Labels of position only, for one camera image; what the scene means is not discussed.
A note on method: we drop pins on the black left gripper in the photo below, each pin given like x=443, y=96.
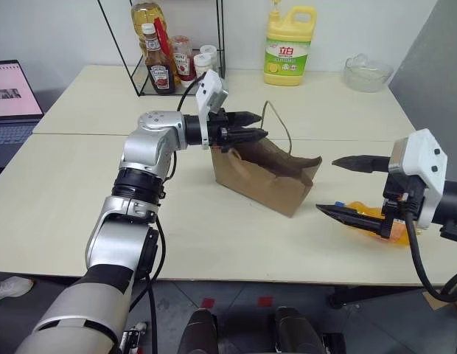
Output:
x=219, y=129

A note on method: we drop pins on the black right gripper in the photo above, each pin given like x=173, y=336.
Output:
x=396, y=190

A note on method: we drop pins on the orange snack packet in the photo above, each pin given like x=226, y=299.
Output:
x=361, y=208

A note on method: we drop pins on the brown paper bag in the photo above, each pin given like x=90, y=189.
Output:
x=258, y=184

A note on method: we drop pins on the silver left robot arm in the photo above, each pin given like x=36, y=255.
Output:
x=147, y=147

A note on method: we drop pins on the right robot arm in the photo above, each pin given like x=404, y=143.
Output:
x=453, y=203

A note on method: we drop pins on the white mayonnaise bottle blue label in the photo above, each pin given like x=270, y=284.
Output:
x=202, y=64

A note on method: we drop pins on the yellow detergent bottle green label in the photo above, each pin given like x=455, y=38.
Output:
x=287, y=59

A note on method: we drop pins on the white capped seasoning jar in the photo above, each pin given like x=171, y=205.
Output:
x=207, y=49

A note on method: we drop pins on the red ketchup squeeze bottle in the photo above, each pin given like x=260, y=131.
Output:
x=182, y=62

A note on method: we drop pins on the dark glass ketchup bottle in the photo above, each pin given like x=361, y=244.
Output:
x=160, y=75

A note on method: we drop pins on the black table foot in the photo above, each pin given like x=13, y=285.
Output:
x=337, y=298

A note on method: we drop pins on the clear glass bowl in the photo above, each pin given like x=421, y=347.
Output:
x=366, y=75

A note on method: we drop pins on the red plastic stick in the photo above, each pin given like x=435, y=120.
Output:
x=163, y=38

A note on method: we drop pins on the red floor tape square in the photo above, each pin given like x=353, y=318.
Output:
x=264, y=301
x=207, y=302

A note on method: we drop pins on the brown cardboard box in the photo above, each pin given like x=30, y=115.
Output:
x=453, y=306

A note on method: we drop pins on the yellow cooking oil bottle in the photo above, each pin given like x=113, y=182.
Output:
x=143, y=14

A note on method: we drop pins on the dark rounded shape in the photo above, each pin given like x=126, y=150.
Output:
x=197, y=332
x=296, y=332

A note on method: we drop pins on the open laptop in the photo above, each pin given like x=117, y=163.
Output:
x=11, y=92

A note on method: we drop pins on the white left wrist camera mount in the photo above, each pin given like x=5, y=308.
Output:
x=210, y=86

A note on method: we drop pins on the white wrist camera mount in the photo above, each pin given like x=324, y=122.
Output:
x=424, y=155
x=210, y=86

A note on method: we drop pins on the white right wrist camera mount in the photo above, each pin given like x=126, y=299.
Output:
x=424, y=155

